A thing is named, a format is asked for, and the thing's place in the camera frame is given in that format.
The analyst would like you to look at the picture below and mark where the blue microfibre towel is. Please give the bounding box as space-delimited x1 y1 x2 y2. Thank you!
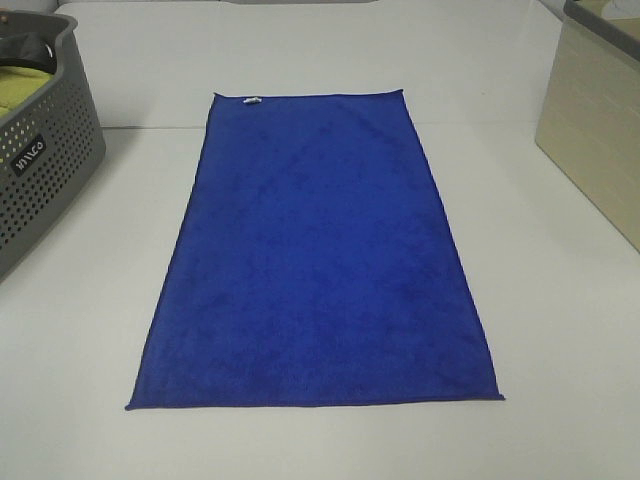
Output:
128 90 501 410

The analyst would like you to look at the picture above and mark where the grey perforated laundry basket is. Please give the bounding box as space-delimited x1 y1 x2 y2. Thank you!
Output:
1 10 106 276

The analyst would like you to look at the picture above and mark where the beige plastic storage bin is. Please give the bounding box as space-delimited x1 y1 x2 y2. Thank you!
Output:
535 1 639 243

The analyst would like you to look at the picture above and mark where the yellow-green cloth in basket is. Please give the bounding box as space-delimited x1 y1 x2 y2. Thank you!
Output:
0 66 53 120

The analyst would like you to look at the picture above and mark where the black item in basket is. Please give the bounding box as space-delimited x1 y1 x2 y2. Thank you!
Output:
1 32 57 74

